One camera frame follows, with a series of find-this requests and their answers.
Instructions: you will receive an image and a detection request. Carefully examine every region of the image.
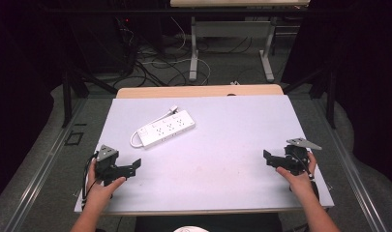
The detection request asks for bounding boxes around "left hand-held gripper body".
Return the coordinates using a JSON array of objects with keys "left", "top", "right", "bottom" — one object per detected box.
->
[{"left": 94, "top": 144, "right": 134, "bottom": 188}]

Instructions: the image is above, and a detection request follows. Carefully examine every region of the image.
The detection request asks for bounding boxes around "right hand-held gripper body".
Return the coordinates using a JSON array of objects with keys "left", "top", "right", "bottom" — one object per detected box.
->
[{"left": 278, "top": 137, "right": 323, "bottom": 177}]

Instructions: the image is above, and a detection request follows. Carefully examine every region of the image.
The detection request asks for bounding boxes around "person's left hand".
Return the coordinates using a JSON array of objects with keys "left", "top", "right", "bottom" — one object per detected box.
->
[{"left": 85, "top": 159, "right": 127, "bottom": 208}]

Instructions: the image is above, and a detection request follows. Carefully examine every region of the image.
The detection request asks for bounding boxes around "person's right hand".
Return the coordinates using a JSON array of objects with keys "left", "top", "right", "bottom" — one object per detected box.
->
[{"left": 275, "top": 151, "right": 317, "bottom": 195}]

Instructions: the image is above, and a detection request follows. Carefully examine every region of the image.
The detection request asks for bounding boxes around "white power strip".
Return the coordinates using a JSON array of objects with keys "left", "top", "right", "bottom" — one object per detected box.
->
[{"left": 136, "top": 109, "right": 196, "bottom": 150}]

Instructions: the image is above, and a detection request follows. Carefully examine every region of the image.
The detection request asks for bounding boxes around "black metal stand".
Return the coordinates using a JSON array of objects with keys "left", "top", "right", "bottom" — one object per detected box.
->
[
  {"left": 282, "top": 62, "right": 339, "bottom": 131},
  {"left": 61, "top": 62, "right": 119, "bottom": 129}
]

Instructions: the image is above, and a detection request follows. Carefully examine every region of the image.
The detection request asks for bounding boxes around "person's dark clothing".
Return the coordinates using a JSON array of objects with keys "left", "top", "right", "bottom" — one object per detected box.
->
[{"left": 134, "top": 212, "right": 284, "bottom": 232}]

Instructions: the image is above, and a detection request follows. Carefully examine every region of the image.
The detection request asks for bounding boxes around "wooden table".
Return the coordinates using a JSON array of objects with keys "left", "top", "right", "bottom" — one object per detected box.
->
[{"left": 115, "top": 83, "right": 285, "bottom": 100}]

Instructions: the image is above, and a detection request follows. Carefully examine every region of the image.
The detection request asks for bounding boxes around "dark computer tower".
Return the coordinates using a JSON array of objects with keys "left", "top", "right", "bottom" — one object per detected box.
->
[{"left": 69, "top": 13, "right": 138, "bottom": 75}]

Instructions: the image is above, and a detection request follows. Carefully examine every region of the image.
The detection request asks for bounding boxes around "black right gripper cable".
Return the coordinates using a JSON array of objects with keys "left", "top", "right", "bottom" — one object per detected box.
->
[{"left": 288, "top": 152, "right": 321, "bottom": 202}]

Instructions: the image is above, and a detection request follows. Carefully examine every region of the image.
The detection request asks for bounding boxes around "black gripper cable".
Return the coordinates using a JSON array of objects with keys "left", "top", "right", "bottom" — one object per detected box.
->
[
  {"left": 81, "top": 152, "right": 99, "bottom": 209},
  {"left": 288, "top": 152, "right": 321, "bottom": 202}
]

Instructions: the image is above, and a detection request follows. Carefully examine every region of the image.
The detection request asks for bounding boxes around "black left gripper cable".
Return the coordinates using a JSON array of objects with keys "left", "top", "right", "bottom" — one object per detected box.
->
[{"left": 81, "top": 152, "right": 99, "bottom": 209}]

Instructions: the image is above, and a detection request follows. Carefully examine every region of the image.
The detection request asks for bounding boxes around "white power strip cable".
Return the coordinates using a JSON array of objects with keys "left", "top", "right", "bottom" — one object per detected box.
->
[{"left": 129, "top": 104, "right": 179, "bottom": 149}]

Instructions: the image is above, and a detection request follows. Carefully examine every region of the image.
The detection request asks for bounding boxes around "metal floor rail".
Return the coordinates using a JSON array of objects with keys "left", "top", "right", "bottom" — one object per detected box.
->
[
  {"left": 3, "top": 96, "right": 88, "bottom": 232},
  {"left": 313, "top": 96, "right": 390, "bottom": 232}
]

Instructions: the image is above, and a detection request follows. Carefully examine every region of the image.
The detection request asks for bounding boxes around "bundle of floor cables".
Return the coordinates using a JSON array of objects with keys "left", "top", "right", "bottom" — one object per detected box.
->
[{"left": 114, "top": 15, "right": 255, "bottom": 88}]

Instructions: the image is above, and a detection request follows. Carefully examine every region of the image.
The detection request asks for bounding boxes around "white metal frame desk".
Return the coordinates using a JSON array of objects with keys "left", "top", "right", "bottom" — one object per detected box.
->
[{"left": 169, "top": 0, "right": 312, "bottom": 83}]

